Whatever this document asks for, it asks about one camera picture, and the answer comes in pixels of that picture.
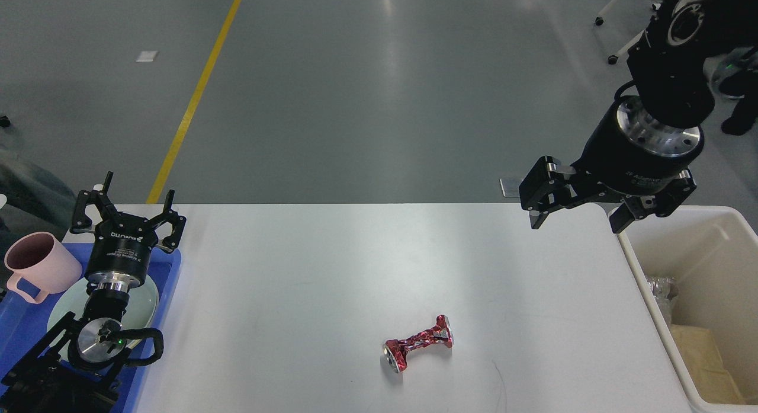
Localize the person in jeans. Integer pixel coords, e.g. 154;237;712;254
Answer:
1;144;76;253

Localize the light green plate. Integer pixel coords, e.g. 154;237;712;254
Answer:
46;276;159;331

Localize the white plastic bin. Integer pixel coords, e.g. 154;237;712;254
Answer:
618;206;757;412

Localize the white rolling chair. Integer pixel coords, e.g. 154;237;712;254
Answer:
595;0;661;65

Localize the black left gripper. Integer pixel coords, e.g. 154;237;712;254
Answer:
70;172;187;293

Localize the pink mug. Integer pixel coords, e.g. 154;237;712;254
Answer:
4;232;83;305

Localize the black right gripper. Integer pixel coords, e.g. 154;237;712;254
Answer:
519;95;705;234

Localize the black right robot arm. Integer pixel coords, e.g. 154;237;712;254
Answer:
519;0;756;233

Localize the aluminium foil tray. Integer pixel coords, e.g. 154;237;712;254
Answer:
645;275;679;327

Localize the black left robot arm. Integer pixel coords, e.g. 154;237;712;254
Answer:
2;172;187;412

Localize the left floor socket plate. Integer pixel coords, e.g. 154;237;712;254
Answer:
500;177;523;198

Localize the blue plastic tray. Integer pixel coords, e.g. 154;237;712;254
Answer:
1;250;182;412

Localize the crushed red can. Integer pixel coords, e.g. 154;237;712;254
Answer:
382;314;454;374

